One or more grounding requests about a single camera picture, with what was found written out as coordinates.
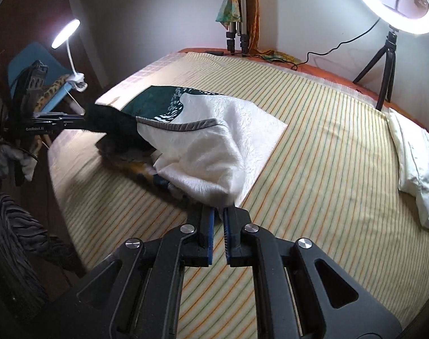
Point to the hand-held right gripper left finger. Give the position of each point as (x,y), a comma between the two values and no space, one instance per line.
(210,235)

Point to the green white tree print shirt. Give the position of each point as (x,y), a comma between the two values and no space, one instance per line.
(200,148)

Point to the leopard print cushion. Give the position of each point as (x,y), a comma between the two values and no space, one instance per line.
(54,85)

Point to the person's left hand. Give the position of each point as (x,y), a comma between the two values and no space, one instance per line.
(2,159)

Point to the blue chair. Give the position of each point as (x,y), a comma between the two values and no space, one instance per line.
(61,97)

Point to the folded white clothes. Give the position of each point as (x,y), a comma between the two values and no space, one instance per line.
(412,155)

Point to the striped yellow tablecloth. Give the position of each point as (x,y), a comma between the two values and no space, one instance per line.
(324,148)

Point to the person's zebra striped clothing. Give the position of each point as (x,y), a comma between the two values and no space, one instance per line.
(10,240)

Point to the orange scarf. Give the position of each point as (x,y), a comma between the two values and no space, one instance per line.
(257,14)

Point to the white clip desk lamp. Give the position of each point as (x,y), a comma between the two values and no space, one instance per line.
(64,31)

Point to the colourful knotted scarf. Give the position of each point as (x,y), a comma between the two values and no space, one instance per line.
(228,10)

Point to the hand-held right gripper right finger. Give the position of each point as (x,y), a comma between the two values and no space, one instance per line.
(227,235)

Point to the black gooseneck phone holder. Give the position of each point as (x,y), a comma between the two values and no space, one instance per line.
(421,1)

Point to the silver tripod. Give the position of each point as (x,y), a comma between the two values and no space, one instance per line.
(242,7)

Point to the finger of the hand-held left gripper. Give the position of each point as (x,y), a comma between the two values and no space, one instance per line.
(75,122)

